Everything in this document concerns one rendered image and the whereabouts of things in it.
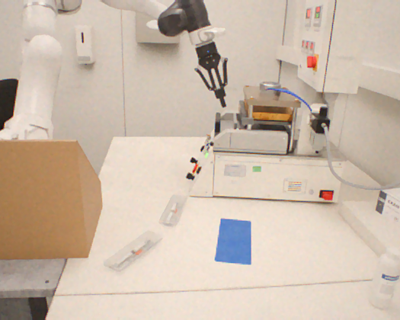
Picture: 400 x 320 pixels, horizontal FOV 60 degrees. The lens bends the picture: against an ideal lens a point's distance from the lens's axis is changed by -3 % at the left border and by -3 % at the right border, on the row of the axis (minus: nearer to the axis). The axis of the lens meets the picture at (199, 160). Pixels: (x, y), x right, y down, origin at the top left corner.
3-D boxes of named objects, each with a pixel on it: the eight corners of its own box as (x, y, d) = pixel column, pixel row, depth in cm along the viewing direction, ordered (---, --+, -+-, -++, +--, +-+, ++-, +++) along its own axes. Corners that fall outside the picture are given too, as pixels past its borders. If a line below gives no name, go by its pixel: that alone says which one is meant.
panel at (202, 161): (195, 163, 158) (214, 127, 152) (188, 193, 130) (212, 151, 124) (190, 161, 158) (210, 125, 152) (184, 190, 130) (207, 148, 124)
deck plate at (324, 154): (321, 132, 152) (321, 129, 152) (347, 161, 120) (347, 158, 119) (215, 126, 154) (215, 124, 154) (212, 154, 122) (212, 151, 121)
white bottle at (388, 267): (363, 296, 83) (377, 245, 78) (379, 292, 84) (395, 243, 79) (376, 311, 79) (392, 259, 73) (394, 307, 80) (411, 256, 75)
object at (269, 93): (300, 110, 145) (304, 79, 141) (318, 132, 117) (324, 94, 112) (241, 107, 147) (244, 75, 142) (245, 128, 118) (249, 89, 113)
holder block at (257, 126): (283, 123, 144) (283, 117, 143) (292, 139, 126) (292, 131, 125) (242, 121, 145) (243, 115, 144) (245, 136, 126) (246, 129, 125)
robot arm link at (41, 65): (18, 99, 91) (30, 22, 99) (10, 125, 105) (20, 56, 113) (61, 107, 96) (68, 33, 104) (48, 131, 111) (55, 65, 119)
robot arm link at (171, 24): (168, 40, 132) (160, 43, 123) (155, 5, 128) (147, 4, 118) (212, 24, 127) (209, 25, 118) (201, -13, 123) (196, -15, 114)
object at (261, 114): (285, 111, 143) (287, 88, 139) (295, 126, 122) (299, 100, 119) (242, 109, 144) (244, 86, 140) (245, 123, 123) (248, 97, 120)
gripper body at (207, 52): (214, 40, 129) (222, 65, 132) (192, 47, 129) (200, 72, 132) (216, 40, 122) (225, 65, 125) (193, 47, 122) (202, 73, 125)
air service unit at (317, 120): (315, 143, 121) (322, 100, 115) (327, 158, 107) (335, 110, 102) (300, 142, 121) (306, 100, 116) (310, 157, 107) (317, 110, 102)
